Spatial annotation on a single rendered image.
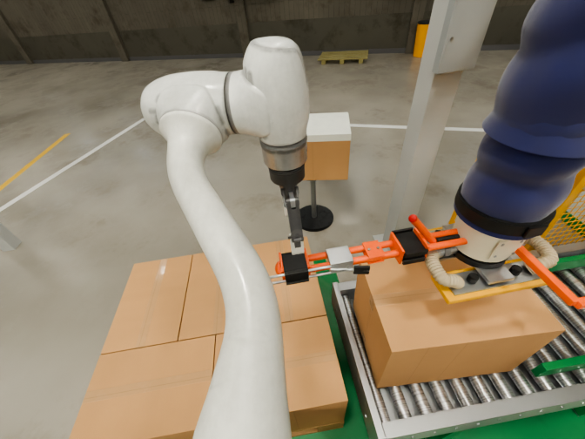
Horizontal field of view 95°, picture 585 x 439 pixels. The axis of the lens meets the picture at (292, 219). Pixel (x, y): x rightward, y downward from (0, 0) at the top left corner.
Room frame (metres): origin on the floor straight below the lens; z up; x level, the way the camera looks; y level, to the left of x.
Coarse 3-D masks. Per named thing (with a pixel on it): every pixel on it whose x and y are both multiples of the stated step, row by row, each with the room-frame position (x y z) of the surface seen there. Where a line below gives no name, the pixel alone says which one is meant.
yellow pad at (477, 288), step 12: (504, 264) 0.49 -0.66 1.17; (516, 264) 0.48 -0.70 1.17; (432, 276) 0.48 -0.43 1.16; (468, 276) 0.44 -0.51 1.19; (480, 276) 0.45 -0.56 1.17; (516, 276) 0.44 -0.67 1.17; (528, 276) 0.43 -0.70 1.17; (444, 288) 0.43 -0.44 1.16; (468, 288) 0.42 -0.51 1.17; (480, 288) 0.41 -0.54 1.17; (492, 288) 0.41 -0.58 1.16; (504, 288) 0.41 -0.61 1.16; (516, 288) 0.40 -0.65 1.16; (456, 300) 0.39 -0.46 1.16; (468, 300) 0.39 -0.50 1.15
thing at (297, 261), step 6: (282, 258) 0.51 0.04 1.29; (288, 258) 0.51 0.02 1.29; (294, 258) 0.50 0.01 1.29; (300, 258) 0.50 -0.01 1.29; (306, 258) 0.50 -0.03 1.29; (282, 264) 0.49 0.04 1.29; (288, 264) 0.48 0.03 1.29; (294, 264) 0.48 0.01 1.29; (300, 264) 0.48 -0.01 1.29; (306, 264) 0.48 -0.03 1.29; (282, 270) 0.46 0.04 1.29; (288, 270) 0.46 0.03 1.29
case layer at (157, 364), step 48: (288, 240) 1.27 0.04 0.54; (144, 288) 1.01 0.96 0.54; (192, 288) 0.97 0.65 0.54; (288, 288) 0.89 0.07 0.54; (144, 336) 0.70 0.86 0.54; (192, 336) 0.67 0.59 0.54; (288, 336) 0.61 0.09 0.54; (96, 384) 0.48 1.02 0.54; (144, 384) 0.46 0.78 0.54; (192, 384) 0.44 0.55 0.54; (288, 384) 0.39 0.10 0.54; (336, 384) 0.37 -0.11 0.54; (96, 432) 0.29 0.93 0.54; (144, 432) 0.27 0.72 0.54; (192, 432) 0.26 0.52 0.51
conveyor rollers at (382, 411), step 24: (576, 288) 0.70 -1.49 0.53; (552, 312) 0.58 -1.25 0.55; (360, 336) 0.57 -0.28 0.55; (576, 336) 0.46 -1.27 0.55; (528, 360) 0.38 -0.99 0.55; (552, 360) 0.37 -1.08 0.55; (408, 384) 0.34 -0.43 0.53; (432, 384) 0.33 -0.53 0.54; (456, 384) 0.32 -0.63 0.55; (480, 384) 0.31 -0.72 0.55; (504, 384) 0.30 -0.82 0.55; (528, 384) 0.29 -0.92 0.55; (552, 384) 0.28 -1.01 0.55; (384, 408) 0.27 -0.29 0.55
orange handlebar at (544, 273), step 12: (456, 228) 0.56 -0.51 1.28; (456, 240) 0.51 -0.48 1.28; (324, 252) 0.53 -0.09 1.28; (360, 252) 0.52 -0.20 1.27; (372, 252) 0.50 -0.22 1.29; (384, 252) 0.50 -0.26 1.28; (396, 252) 0.49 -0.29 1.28; (516, 252) 0.45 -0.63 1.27; (528, 252) 0.44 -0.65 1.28; (276, 264) 0.50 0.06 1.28; (324, 264) 0.48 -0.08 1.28; (528, 264) 0.41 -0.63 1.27; (540, 264) 0.40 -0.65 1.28; (540, 276) 0.37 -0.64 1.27; (552, 276) 0.36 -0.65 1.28; (552, 288) 0.33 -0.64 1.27; (564, 288) 0.32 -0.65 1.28; (564, 300) 0.30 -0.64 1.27; (576, 300) 0.29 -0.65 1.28
